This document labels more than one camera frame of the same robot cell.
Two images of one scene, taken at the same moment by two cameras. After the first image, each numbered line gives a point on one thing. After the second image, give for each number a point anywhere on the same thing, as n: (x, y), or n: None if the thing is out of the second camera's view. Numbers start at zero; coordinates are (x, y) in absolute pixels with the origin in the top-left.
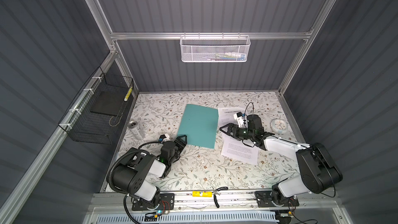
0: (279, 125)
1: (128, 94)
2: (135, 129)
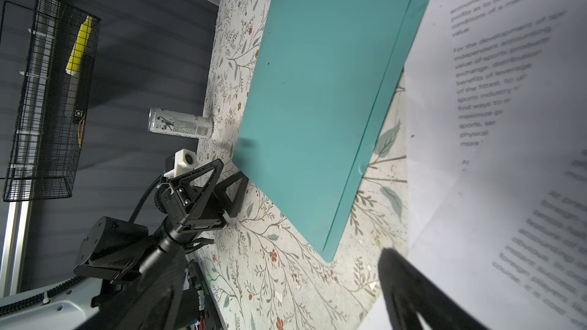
0: None
1: (75, 59)
2: (165, 121)
